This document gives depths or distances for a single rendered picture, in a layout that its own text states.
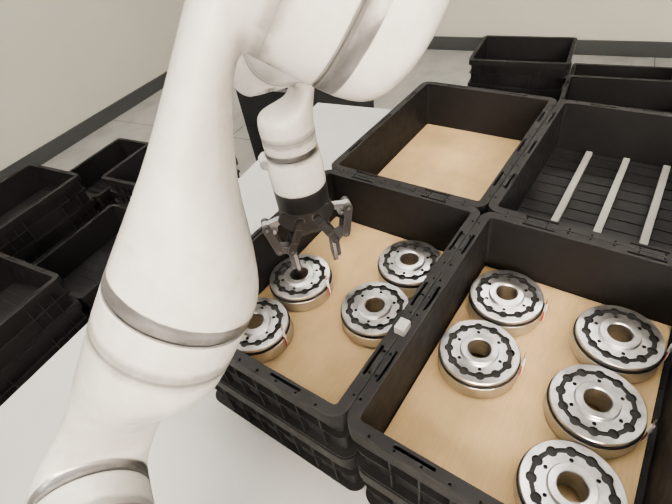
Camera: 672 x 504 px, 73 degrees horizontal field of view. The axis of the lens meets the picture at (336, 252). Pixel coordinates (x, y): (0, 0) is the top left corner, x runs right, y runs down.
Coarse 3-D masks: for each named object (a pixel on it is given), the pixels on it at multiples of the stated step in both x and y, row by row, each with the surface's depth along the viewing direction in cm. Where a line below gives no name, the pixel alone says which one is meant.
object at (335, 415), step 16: (336, 176) 82; (352, 176) 81; (400, 192) 75; (416, 192) 75; (448, 208) 71; (464, 208) 70; (464, 224) 67; (256, 240) 72; (448, 256) 63; (432, 272) 61; (416, 304) 57; (384, 336) 55; (240, 352) 56; (384, 352) 53; (240, 368) 55; (256, 368) 54; (272, 384) 52; (352, 384) 50; (288, 400) 52; (304, 400) 50; (320, 400) 49; (352, 400) 49; (320, 416) 49; (336, 416) 48
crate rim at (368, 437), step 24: (480, 216) 68; (504, 216) 68; (576, 240) 62; (600, 240) 61; (456, 264) 62; (432, 288) 59; (408, 336) 54; (384, 360) 52; (360, 408) 48; (360, 432) 46; (384, 456) 46; (408, 456) 44; (432, 480) 42; (456, 480) 42
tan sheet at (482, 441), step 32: (544, 288) 69; (544, 320) 65; (544, 352) 61; (416, 384) 60; (448, 384) 60; (544, 384) 58; (640, 384) 56; (416, 416) 57; (448, 416) 57; (480, 416) 56; (512, 416) 55; (544, 416) 55; (416, 448) 54; (448, 448) 54; (480, 448) 53; (512, 448) 53; (640, 448) 51; (480, 480) 51; (512, 480) 50
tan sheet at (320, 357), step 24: (360, 240) 83; (384, 240) 82; (336, 264) 79; (360, 264) 78; (336, 288) 75; (288, 312) 72; (312, 312) 72; (336, 312) 71; (312, 336) 68; (336, 336) 68; (288, 360) 66; (312, 360) 65; (336, 360) 65; (360, 360) 64; (312, 384) 62; (336, 384) 62
